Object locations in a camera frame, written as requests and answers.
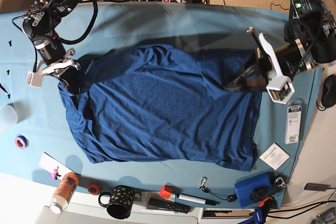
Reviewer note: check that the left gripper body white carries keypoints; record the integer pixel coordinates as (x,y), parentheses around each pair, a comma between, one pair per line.
(279,86)

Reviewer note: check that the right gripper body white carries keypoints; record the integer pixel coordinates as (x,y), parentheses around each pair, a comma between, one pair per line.
(35,79)

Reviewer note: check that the dark blue t-shirt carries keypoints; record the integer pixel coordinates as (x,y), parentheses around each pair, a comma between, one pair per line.
(153,103)

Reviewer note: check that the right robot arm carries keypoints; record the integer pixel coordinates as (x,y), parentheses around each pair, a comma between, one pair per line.
(39,24)

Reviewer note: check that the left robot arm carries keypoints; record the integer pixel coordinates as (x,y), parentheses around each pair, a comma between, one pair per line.
(309,34)

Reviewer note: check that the packaged bit set blister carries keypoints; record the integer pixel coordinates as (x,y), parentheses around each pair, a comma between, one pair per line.
(293,121)

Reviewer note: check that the translucent plastic cup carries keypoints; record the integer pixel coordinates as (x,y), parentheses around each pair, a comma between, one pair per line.
(8,117)

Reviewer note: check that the black computer mouse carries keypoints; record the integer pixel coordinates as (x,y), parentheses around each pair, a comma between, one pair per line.
(328,92)

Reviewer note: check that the purple tape roll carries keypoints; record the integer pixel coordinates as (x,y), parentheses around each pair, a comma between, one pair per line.
(21,142)

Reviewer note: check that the white square paper leaflet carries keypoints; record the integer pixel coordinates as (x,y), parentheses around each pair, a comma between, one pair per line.
(274,156)

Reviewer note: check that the white paper card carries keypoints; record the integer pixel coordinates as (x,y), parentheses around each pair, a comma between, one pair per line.
(48,163)

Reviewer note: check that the pink small clip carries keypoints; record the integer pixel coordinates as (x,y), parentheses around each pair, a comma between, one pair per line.
(55,175)

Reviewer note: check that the orange plastic bottle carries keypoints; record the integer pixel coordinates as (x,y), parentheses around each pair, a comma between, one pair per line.
(64,192)

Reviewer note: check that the black power adapter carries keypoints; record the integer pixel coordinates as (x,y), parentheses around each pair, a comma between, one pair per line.
(316,187)

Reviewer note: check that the blue plastic case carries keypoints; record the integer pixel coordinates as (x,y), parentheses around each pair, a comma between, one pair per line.
(254,189)

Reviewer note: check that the red tape roll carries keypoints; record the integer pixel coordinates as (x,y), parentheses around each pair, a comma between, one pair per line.
(94,189)

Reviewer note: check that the blue orange clamp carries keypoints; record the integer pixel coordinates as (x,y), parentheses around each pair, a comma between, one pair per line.
(261,213)

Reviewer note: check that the black mug gold pattern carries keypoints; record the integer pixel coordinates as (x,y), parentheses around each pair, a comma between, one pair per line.
(120,202)

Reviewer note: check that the white black marker pen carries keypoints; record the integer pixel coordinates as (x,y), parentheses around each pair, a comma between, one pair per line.
(196,200)

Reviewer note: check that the red orange cube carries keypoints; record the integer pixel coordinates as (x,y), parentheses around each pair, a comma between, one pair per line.
(166,192)

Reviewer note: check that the black remote control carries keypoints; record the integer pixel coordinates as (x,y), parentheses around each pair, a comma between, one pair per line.
(170,206)

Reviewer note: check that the carabiner with black lanyard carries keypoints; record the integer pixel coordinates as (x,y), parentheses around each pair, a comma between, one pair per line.
(203,188)

